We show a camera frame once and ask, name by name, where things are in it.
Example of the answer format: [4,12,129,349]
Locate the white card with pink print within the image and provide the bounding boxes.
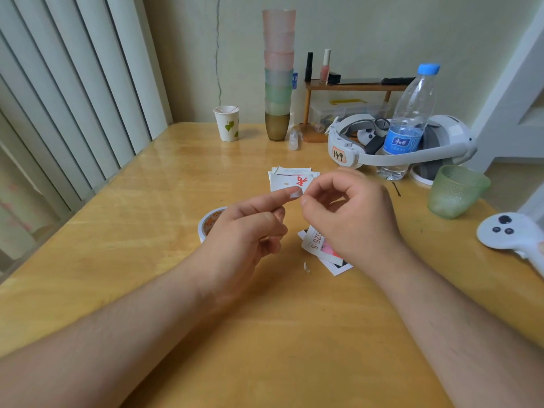
[301,225,345,268]

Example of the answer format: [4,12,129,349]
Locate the clear plastic storage box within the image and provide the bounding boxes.
[309,98,392,133]

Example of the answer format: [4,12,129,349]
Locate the stack of coloured plastic cups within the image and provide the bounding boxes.
[261,8,297,142]

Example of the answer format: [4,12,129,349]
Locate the pink nail polish bottle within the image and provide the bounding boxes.
[319,48,332,85]

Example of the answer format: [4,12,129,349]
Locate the white paper cup green leaf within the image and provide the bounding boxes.
[213,105,240,143]

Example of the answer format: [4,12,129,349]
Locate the person's right forearm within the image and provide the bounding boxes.
[370,244,544,408]

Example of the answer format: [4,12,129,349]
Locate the person's left hand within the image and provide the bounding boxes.
[193,187,304,301]

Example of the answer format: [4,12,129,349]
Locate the white adhesive tape roll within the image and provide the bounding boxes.
[197,206,228,243]

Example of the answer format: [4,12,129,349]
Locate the white card black corner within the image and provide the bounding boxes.
[297,229,354,277]

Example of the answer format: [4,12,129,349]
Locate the small wooden shelf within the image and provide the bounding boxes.
[299,79,409,143]

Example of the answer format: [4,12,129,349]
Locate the white wooden frame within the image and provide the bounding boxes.
[465,7,544,218]

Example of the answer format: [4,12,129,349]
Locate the person's left forearm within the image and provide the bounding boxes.
[0,256,232,408]

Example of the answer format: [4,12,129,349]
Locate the clear water bottle blue cap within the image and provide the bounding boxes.
[376,63,441,181]

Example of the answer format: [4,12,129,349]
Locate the white VR headset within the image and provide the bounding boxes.
[327,113,478,186]

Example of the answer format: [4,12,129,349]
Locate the green frosted glass cup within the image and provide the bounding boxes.
[427,164,492,220]

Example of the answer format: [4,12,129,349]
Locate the white vertical blinds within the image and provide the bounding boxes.
[0,0,173,274]

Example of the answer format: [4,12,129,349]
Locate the white paper slip red print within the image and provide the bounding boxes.
[270,171,320,193]

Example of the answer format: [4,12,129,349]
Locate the person's right hand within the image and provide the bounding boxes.
[299,167,405,275]

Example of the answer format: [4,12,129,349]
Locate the white VR controller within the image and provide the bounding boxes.
[475,212,544,279]

